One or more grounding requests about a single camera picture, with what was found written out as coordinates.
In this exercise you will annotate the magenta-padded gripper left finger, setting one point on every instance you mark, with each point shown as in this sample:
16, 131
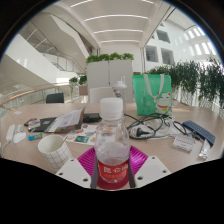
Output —
75, 171

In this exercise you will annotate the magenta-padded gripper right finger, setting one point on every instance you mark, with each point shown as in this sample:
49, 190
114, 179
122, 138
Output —
151, 170

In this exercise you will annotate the red-labelled clear water bottle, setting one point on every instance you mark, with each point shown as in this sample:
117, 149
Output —
111, 133

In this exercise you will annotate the white grid-pattern mug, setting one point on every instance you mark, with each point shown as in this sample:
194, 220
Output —
56, 158

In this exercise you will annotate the golden stirring spoon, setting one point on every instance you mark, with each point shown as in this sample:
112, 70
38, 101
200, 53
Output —
65, 140

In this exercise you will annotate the colourful sticker sheet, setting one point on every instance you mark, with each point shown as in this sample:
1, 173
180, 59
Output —
83, 136

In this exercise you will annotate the white label card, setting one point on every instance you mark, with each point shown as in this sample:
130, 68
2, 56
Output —
183, 142

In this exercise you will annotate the brown-backed printed booklet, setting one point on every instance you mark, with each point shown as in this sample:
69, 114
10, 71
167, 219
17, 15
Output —
66, 120

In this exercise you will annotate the small blue-green tube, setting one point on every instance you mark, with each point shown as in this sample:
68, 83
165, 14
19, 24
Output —
35, 136

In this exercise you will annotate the black notebook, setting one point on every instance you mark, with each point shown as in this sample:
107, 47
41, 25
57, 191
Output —
45, 124

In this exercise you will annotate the small black pouch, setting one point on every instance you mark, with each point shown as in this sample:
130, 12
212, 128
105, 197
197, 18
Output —
91, 117

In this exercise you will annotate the small white packet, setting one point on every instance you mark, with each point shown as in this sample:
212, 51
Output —
204, 149

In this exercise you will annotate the small white card box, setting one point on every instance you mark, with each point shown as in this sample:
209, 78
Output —
34, 125

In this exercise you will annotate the small red-black device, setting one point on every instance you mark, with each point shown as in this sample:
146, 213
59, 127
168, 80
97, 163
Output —
30, 121

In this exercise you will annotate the small white charger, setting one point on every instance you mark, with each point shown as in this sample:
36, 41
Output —
19, 128

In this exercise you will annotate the green tote bag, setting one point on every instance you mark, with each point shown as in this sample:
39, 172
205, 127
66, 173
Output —
146, 100

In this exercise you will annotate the black chair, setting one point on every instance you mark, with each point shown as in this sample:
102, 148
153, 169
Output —
55, 98

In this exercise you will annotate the white chair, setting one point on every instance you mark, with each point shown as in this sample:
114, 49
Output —
100, 95

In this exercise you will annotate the white paper slip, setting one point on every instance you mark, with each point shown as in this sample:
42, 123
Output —
17, 113

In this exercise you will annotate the tall clear white-lidded bottle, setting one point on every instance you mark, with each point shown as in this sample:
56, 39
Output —
119, 88

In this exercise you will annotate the potted green plants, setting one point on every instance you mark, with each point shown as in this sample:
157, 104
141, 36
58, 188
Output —
82, 80

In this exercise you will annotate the wooden-topped glass railing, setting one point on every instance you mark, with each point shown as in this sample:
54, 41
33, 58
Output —
23, 93

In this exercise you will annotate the row of green hedge plants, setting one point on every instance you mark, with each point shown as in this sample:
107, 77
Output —
193, 78

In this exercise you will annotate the white plant-topped cabinet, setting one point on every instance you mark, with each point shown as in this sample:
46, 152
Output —
106, 75

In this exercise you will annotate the group of ceiling light strips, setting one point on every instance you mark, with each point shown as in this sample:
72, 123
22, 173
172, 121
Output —
116, 16

